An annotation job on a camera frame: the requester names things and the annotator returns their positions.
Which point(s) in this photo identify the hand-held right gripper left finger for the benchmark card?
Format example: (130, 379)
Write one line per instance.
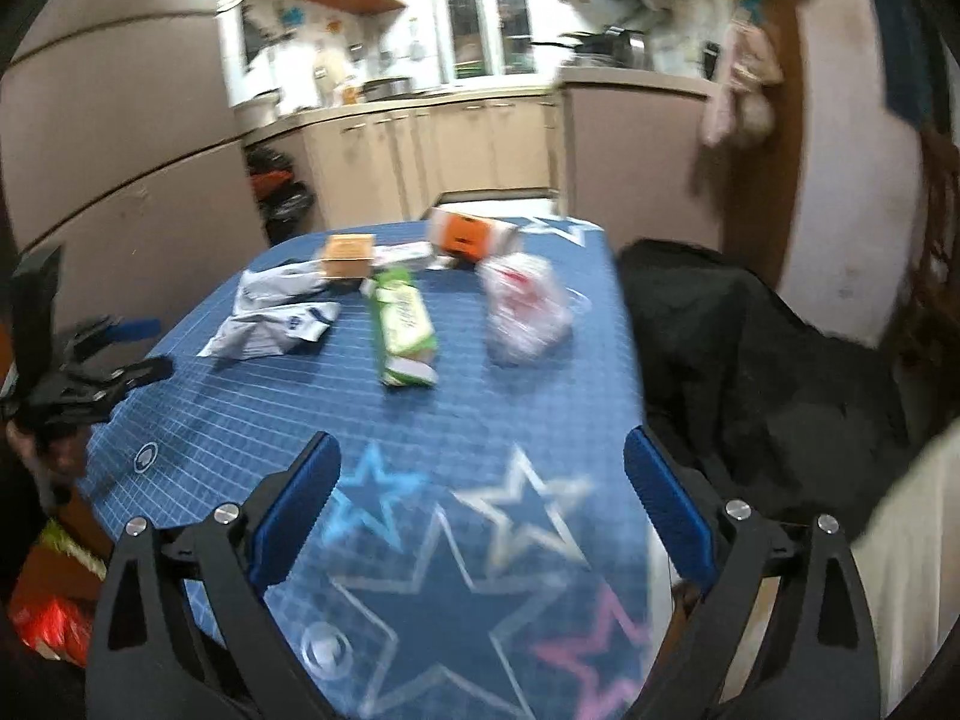
(296, 510)

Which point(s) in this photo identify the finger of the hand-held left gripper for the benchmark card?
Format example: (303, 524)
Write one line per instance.
(127, 329)
(135, 373)

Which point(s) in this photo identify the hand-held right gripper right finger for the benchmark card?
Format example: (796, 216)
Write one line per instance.
(667, 510)

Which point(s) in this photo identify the green snack packet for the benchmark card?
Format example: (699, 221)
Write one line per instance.
(403, 330)

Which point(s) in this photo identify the clear plastic bag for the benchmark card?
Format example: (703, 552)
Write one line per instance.
(525, 307)

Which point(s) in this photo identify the white plastic bucket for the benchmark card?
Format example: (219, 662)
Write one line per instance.
(907, 600)

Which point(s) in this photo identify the white red medicine box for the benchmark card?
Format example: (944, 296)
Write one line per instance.
(405, 251)

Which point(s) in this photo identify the orange white paper cup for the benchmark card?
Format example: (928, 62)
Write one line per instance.
(472, 236)

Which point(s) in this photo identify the person's left hand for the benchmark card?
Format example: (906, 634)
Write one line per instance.
(64, 457)

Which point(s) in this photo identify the white blue printed wrapper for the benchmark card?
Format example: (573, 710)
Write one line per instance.
(270, 331)

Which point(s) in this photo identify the silver snack wrapper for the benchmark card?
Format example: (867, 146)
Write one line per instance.
(277, 285)

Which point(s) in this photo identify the black jacket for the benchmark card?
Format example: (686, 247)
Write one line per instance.
(750, 375)

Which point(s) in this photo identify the blue checkered star tablecloth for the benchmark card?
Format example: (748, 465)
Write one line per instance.
(450, 427)

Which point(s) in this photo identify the black garbage bag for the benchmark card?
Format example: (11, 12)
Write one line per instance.
(281, 199)

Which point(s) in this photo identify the brown refrigerator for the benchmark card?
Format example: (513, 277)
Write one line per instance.
(112, 127)

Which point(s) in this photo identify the small tan cardboard box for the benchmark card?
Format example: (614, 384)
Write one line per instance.
(349, 256)

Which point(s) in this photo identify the red plastic bag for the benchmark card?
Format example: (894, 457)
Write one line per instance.
(52, 626)

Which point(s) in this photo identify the yellow oil bottle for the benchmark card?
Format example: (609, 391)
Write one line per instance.
(346, 92)

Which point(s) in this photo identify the silver rice cooker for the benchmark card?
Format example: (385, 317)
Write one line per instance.
(388, 88)

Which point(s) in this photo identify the dark wooden chair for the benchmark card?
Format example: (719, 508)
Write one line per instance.
(930, 262)

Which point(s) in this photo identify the beige lower kitchen cabinets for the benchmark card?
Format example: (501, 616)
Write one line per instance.
(450, 150)

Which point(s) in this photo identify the hanging beige cloth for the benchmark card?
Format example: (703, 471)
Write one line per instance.
(739, 82)

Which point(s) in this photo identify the black wok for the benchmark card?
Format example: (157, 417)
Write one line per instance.
(604, 45)

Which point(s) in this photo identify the kitchen window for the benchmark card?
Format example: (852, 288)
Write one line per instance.
(480, 7)

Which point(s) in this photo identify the dark room window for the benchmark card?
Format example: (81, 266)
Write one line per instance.
(907, 30)

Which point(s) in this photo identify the brown door frame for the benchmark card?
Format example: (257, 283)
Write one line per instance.
(780, 127)

